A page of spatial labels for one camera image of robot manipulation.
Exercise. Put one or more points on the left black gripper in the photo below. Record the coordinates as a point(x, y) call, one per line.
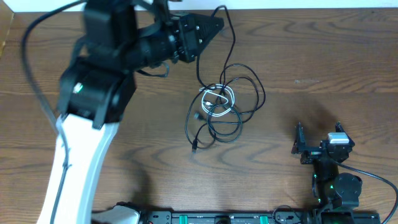
point(191, 33)

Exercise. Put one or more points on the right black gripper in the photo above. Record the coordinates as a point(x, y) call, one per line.
point(299, 147)

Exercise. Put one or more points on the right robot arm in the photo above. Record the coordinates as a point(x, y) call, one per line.
point(337, 193)

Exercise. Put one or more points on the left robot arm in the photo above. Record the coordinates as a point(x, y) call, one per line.
point(121, 38)

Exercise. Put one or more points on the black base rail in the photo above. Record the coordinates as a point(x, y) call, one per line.
point(279, 216)

